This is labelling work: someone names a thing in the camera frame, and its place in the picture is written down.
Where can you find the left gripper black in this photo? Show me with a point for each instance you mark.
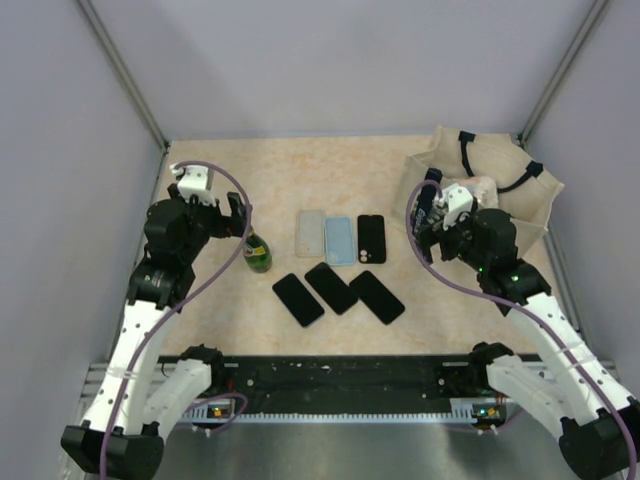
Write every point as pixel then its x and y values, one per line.
pixel 233 225

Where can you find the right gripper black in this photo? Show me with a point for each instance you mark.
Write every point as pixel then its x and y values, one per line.
pixel 435 234

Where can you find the bare black phone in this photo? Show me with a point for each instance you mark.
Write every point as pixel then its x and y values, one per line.
pixel 331 288
pixel 297 299
pixel 384 305

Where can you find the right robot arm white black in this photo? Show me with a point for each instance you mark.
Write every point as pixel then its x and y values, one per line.
pixel 591 415

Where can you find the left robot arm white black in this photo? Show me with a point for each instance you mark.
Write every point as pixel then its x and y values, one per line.
pixel 123 433

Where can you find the green glass bottle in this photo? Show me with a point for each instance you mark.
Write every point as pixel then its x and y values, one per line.
pixel 257 253

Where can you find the pink white item in bag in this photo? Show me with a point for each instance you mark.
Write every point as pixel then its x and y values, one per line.
pixel 483 189

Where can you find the beige canvas tote bag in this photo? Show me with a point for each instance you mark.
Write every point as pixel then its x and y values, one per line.
pixel 525 188

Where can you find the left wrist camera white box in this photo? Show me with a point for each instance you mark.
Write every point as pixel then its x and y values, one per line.
pixel 195 184

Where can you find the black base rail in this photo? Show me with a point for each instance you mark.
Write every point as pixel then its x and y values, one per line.
pixel 361 384

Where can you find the white slotted cable duct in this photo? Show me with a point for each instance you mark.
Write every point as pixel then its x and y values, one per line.
pixel 455 412

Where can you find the left aluminium frame post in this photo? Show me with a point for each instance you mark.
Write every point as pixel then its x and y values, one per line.
pixel 121 71

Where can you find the aluminium frame post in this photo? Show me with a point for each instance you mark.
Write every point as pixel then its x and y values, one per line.
pixel 121 71
pixel 589 24

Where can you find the right aluminium frame post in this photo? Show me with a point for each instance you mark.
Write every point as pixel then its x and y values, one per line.
pixel 589 24

